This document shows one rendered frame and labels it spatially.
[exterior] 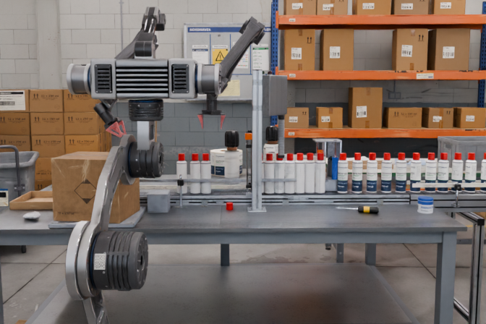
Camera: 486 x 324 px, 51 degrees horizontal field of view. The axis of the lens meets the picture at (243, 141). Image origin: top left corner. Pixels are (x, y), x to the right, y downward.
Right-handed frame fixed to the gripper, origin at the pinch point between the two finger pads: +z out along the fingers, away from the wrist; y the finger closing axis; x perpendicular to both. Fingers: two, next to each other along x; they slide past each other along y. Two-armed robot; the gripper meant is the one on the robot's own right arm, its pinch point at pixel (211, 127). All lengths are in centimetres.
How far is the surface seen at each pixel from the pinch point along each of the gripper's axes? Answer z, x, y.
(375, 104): -5, -358, -167
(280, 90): -19.8, 18.8, -35.0
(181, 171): 21.2, 13.5, 13.7
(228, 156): 17.1, -14.3, -8.3
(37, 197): 38, 2, 92
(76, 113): 7, -287, 174
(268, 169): 20.0, 12.0, -29.8
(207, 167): 19.2, 12.9, 0.7
